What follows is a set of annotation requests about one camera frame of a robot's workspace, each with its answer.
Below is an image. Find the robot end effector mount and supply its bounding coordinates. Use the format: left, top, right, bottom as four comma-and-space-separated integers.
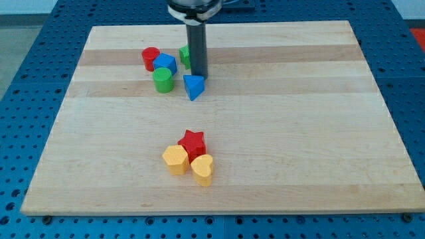
167, 0, 223, 26

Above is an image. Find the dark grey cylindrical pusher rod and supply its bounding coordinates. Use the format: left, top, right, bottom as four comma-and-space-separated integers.
186, 23, 209, 79

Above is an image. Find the green star block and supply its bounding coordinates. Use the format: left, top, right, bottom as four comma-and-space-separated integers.
179, 45, 191, 70

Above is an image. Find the red star block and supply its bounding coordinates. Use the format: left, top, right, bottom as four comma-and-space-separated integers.
177, 129, 207, 164

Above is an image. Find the blue cube block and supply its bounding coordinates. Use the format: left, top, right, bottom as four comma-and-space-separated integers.
153, 53, 177, 75

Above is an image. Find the blue triangle block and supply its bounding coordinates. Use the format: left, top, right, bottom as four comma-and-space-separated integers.
183, 75, 205, 101

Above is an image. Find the red cylinder block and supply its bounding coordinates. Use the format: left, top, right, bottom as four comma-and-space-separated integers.
141, 46, 161, 72

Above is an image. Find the green cylinder block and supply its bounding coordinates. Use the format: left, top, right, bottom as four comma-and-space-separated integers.
153, 67, 174, 94

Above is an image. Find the yellow hexagon block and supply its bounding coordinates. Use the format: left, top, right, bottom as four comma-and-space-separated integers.
162, 145, 189, 175

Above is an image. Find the wooden board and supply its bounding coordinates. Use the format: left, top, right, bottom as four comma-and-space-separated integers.
21, 21, 424, 216

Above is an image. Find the yellow heart block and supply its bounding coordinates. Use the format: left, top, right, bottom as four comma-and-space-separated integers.
191, 154, 214, 187

